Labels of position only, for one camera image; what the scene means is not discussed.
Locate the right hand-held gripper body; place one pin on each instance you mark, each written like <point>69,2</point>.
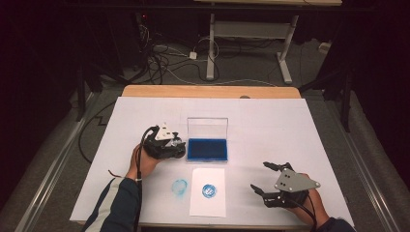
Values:
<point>295,182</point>

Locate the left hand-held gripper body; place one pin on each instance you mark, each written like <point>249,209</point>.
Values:
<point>159,146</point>

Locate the blue ink pad clear case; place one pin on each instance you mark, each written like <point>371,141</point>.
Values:
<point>208,150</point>

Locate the person's left hand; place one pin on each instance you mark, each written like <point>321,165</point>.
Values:
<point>145,164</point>

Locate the person's right hand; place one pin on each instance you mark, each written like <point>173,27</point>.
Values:
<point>317,206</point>

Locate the large white table cover sheet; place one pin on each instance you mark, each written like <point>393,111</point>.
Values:
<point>264,129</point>

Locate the small white paper sheet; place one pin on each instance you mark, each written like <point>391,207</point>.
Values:
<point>206,206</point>

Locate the white power adapter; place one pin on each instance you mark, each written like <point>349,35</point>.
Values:
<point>192,55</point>

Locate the black metal stand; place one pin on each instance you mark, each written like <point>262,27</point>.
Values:
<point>346,103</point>
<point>80,96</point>

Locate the aluminium floor rail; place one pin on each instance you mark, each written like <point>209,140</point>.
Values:
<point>364,167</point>
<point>48,177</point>

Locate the white metal desk frame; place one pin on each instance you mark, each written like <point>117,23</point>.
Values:
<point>211,48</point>

